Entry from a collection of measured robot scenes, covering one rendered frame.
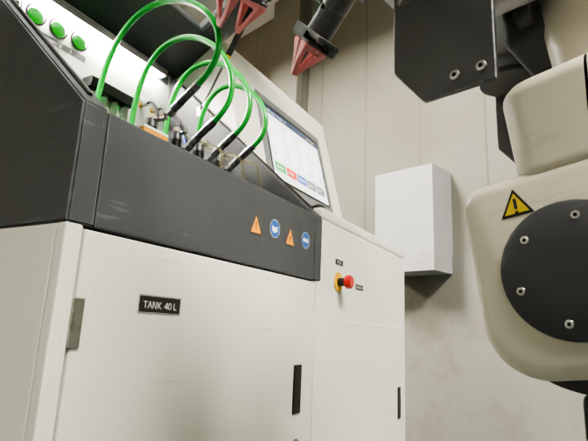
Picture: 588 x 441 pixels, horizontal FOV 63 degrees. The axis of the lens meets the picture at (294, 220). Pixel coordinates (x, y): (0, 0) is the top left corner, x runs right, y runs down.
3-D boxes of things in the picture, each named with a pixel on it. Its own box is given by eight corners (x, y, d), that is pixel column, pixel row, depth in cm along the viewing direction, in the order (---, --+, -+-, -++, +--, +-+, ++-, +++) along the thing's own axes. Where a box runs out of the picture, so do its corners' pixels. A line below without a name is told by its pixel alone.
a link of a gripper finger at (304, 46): (294, 71, 112) (316, 35, 109) (309, 85, 107) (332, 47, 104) (272, 59, 107) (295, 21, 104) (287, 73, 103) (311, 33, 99)
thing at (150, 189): (94, 227, 62) (109, 111, 65) (72, 229, 64) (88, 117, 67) (313, 280, 114) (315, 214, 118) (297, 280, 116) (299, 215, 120)
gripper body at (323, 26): (311, 39, 109) (331, 9, 107) (335, 58, 103) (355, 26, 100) (291, 26, 105) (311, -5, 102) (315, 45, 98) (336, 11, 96)
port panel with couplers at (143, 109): (131, 182, 133) (143, 80, 140) (122, 184, 135) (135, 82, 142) (164, 194, 144) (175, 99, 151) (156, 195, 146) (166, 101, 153)
